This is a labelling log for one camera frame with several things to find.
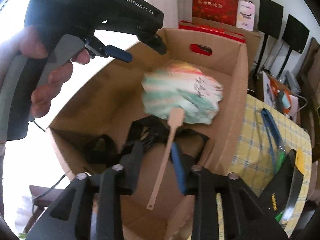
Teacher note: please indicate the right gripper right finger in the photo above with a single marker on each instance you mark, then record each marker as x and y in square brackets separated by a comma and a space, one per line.
[185, 177]

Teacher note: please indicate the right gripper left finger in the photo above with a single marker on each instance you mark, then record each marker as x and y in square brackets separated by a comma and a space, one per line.
[127, 179]

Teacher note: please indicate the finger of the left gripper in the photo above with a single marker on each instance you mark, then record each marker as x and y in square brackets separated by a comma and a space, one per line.
[117, 53]

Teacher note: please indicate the black strap bag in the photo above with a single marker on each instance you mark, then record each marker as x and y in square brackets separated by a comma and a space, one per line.
[149, 130]

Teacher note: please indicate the painted paper hand fan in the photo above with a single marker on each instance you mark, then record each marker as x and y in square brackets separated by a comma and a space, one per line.
[179, 93]

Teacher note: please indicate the blue plastic hanger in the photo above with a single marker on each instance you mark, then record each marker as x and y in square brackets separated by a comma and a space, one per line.
[273, 134]

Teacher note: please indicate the black Fashion sock pack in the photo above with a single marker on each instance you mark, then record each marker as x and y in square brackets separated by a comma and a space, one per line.
[282, 192]

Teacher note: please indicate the green packaged item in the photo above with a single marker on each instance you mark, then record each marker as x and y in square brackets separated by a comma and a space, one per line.
[280, 160]

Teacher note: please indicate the person left hand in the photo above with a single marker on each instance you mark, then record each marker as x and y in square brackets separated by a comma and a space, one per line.
[29, 44]

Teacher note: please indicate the open cardboard box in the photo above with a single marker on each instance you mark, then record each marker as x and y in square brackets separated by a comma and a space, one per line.
[108, 113]

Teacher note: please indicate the red gift box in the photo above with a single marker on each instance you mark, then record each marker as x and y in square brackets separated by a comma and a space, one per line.
[211, 30]

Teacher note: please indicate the yellow plaid tablecloth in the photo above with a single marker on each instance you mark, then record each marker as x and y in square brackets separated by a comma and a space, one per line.
[248, 149]

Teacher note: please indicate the white paper bag with items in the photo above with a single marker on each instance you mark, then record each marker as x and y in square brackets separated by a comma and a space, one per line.
[278, 96]

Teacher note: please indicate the red gift bag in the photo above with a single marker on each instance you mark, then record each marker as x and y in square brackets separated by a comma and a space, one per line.
[223, 11]

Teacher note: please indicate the white pink box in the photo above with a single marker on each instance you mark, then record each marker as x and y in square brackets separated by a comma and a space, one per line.
[245, 15]

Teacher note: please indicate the large brown cardboard box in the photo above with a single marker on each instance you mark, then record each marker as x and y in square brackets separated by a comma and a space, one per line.
[252, 38]

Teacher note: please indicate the left black speaker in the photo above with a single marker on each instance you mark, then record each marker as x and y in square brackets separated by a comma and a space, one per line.
[269, 23]

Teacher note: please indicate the black speaker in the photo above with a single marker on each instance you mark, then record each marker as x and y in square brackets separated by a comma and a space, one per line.
[295, 36]
[269, 23]

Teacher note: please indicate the right black speaker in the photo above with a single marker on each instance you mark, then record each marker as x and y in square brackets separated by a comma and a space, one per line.
[295, 36]

